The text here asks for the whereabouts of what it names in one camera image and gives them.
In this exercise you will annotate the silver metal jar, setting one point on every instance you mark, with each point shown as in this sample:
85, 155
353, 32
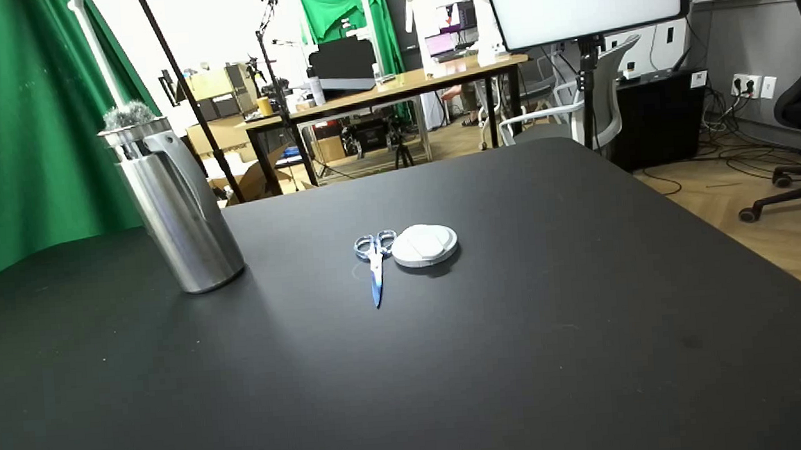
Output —
177, 218

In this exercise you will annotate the white round lid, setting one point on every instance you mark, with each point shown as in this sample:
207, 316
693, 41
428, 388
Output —
424, 244

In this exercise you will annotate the wooden table with black legs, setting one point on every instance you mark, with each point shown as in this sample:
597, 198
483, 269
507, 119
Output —
392, 93

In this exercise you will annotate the person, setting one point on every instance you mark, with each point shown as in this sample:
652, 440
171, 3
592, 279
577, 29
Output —
461, 99

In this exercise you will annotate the black box on table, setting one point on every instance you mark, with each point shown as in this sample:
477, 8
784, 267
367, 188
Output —
343, 60

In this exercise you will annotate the white office chair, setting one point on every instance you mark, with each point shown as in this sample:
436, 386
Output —
602, 112

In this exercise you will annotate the black stand pole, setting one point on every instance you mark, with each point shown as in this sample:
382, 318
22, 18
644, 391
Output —
187, 92

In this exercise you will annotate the black computer case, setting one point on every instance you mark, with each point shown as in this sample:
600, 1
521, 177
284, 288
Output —
655, 119

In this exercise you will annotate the white fluffy brush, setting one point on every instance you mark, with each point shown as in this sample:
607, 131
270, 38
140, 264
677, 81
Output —
128, 115

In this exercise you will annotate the white pole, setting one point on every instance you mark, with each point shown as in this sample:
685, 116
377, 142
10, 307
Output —
96, 49

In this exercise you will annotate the green backdrop cloth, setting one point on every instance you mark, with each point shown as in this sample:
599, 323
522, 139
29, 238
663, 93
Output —
19, 137

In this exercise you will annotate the green cloth on frame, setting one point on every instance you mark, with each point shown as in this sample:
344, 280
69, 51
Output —
339, 13

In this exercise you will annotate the wall socket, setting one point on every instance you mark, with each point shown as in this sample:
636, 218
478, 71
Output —
746, 85

